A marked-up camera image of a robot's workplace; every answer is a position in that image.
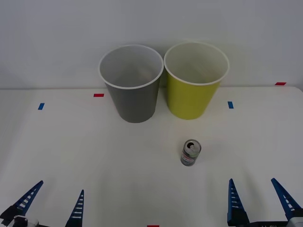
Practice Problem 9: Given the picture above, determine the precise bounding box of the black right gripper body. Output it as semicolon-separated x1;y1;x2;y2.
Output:
227;221;289;227

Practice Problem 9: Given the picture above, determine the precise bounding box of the dark drink can red label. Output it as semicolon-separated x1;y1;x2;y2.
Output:
180;139;202;167

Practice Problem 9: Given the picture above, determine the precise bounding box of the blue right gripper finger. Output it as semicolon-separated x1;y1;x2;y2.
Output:
271;178;303;221
226;178;250;225

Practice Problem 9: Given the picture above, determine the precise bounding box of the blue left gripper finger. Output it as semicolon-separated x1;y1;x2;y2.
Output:
64;189;85;227
0;180;44;225

